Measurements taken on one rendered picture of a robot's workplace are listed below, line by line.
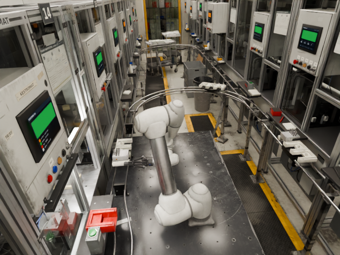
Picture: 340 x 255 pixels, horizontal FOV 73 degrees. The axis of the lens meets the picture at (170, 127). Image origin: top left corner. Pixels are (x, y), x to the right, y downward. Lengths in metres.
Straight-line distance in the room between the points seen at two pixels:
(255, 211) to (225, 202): 0.92
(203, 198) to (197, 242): 0.29
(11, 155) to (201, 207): 1.12
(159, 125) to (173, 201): 0.48
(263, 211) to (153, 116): 1.83
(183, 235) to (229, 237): 0.30
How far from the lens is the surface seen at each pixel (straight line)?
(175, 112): 1.38
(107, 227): 1.44
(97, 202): 1.64
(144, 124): 1.33
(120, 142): 2.21
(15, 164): 0.91
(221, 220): 1.76
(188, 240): 1.65
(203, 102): 4.47
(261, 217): 2.72
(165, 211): 1.50
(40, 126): 1.01
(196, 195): 1.53
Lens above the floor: 2.06
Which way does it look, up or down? 31 degrees down
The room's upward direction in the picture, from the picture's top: 3 degrees counter-clockwise
